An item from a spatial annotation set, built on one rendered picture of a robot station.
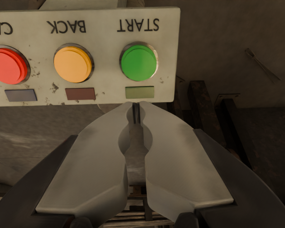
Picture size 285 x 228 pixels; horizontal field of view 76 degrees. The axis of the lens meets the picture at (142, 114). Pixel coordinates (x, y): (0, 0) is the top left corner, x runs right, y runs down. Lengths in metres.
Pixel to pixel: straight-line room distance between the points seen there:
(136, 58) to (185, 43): 0.73
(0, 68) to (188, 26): 0.75
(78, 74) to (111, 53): 0.05
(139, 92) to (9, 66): 0.15
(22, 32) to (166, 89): 0.17
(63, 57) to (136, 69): 0.08
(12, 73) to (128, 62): 0.13
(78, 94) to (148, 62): 0.10
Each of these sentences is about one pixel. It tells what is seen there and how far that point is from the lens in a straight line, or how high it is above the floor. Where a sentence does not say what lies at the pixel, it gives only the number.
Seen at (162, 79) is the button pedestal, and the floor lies 0.61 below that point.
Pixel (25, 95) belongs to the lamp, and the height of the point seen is 0.61.
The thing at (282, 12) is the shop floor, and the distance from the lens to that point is 1.03.
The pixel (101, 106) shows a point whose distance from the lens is 0.40.
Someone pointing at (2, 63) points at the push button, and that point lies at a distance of 0.26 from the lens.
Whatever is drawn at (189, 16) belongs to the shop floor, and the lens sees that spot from 0.87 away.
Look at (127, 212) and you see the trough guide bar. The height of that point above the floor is 0.69.
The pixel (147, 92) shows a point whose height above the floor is 0.61.
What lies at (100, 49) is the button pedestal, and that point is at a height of 0.59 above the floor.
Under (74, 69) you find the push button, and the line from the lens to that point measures 0.22.
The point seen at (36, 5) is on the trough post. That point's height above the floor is 0.01.
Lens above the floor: 0.78
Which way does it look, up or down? 39 degrees down
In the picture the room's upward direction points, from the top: 178 degrees clockwise
